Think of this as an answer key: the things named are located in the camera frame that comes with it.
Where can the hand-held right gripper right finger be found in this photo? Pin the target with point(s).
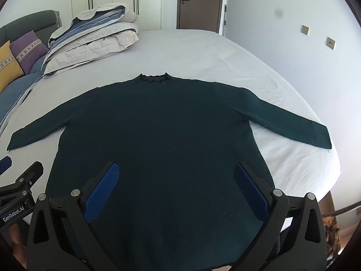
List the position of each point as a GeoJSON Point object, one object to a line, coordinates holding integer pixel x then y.
{"type": "Point", "coordinates": [251, 192]}

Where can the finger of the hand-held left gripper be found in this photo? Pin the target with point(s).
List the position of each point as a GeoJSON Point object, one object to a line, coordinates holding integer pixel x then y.
{"type": "Point", "coordinates": [28, 177]}
{"type": "Point", "coordinates": [5, 165]}

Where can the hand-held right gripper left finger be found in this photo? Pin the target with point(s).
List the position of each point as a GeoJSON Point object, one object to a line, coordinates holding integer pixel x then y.
{"type": "Point", "coordinates": [103, 192]}

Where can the dark green sweater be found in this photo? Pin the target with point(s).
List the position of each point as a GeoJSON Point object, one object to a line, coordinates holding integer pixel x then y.
{"type": "Point", "coordinates": [169, 132]}

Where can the person's left hand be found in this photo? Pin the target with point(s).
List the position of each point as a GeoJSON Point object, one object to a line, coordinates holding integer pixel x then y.
{"type": "Point", "coordinates": [14, 235]}

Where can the blue grey pillow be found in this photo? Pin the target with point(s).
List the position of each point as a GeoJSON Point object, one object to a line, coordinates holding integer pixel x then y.
{"type": "Point", "coordinates": [14, 96]}

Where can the brown patterned object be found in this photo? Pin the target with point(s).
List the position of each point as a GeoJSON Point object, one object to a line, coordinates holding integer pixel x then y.
{"type": "Point", "coordinates": [332, 234]}

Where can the yellow patterned pillow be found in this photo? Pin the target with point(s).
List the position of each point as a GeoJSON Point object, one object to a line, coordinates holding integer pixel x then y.
{"type": "Point", "coordinates": [7, 67]}

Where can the purple patterned pillow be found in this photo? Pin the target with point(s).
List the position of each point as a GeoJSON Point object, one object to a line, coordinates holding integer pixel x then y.
{"type": "Point", "coordinates": [28, 48]}

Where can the bed with white sheet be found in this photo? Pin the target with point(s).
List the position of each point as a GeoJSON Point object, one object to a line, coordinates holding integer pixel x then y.
{"type": "Point", "coordinates": [211, 56]}

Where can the grey upholstered headboard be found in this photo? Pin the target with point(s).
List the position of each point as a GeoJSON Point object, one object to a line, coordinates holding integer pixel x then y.
{"type": "Point", "coordinates": [28, 21]}

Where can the folded beige blue duvet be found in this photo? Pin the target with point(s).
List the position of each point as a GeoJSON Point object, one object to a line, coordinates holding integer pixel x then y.
{"type": "Point", "coordinates": [93, 39]}

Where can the thin leaning pole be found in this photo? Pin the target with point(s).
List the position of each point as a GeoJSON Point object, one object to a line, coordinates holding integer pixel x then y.
{"type": "Point", "coordinates": [225, 19]}

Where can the white wardrobe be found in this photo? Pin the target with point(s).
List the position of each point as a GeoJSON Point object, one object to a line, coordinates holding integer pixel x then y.
{"type": "Point", "coordinates": [149, 2]}

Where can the brown wooden door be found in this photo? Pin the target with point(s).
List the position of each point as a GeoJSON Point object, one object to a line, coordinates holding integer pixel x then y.
{"type": "Point", "coordinates": [200, 2]}

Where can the brass wall socket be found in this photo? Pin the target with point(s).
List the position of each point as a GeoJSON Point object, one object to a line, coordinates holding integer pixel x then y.
{"type": "Point", "coordinates": [330, 42]}
{"type": "Point", "coordinates": [305, 30]}

